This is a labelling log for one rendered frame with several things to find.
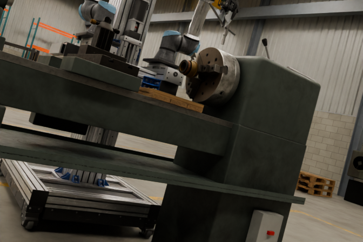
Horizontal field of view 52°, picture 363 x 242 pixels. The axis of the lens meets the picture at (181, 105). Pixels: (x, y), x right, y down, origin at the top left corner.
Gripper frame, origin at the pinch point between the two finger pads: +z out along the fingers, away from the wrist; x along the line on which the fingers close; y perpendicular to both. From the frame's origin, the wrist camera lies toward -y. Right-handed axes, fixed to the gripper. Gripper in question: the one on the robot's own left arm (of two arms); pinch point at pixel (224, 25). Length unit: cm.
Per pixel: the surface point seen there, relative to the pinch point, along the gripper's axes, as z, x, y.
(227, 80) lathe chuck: 29.7, 14.3, 4.4
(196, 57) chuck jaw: 21.2, -8.4, 5.1
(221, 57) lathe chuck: 19.1, 8.0, 6.8
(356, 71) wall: -230, -159, -1072
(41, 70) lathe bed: 53, -14, 91
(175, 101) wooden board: 49, 7, 33
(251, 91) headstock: 31.5, 24.5, -5.7
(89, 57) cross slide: 42, -17, 69
